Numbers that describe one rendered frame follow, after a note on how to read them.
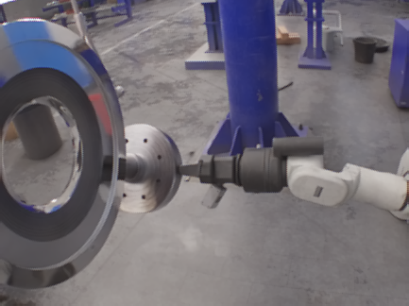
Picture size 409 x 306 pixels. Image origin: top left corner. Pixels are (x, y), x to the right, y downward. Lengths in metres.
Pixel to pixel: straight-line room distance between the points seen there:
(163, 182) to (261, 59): 1.27
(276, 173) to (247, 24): 1.26
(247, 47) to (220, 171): 1.25
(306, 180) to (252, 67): 1.32
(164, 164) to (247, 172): 0.18
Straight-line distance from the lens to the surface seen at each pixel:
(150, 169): 0.69
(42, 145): 2.82
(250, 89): 1.87
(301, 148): 0.58
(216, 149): 2.21
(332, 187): 0.57
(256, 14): 1.75
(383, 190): 0.63
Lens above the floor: 1.30
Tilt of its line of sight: 32 degrees down
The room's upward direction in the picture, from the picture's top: 8 degrees counter-clockwise
